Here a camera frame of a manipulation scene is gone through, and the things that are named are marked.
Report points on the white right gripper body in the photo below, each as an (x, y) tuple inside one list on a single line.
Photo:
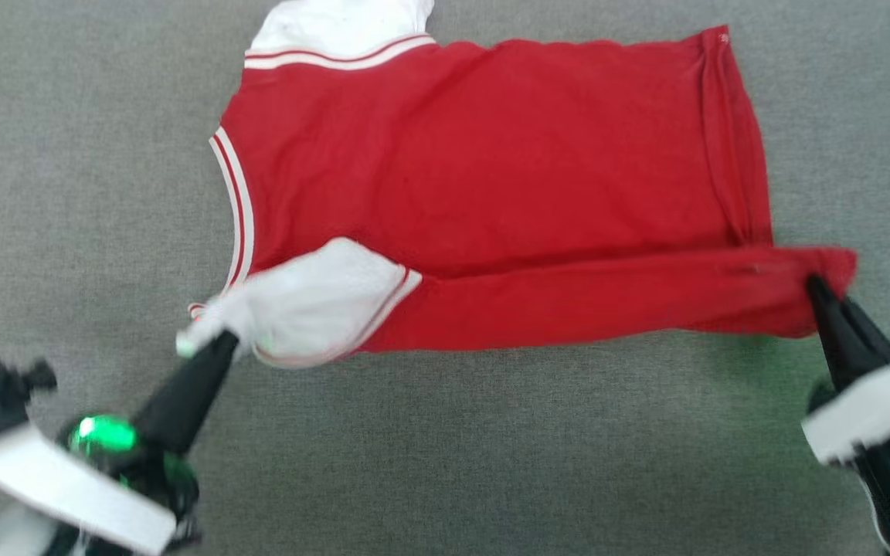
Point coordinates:
[(878, 409)]

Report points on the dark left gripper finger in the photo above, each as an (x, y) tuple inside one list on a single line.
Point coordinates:
[(182, 401)]

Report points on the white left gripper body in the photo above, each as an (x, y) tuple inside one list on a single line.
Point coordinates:
[(66, 486)]

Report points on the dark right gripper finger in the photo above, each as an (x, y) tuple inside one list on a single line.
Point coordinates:
[(850, 340)]

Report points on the red basketball jersey number 23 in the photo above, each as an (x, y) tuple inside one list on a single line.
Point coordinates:
[(491, 154)]

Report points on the grey fabric sofa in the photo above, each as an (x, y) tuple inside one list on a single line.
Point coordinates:
[(445, 463)]

